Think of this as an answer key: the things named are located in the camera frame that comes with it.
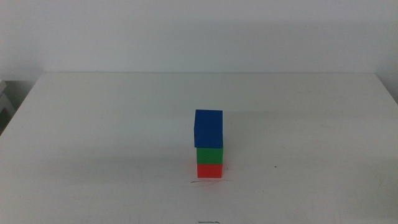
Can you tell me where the green cube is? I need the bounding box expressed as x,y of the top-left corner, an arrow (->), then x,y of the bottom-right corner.
196,145 -> 224,166

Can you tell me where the blue cube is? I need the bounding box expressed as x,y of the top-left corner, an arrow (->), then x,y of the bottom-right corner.
193,108 -> 224,149

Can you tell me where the red cube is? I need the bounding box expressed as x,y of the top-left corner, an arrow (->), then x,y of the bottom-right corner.
197,163 -> 223,179

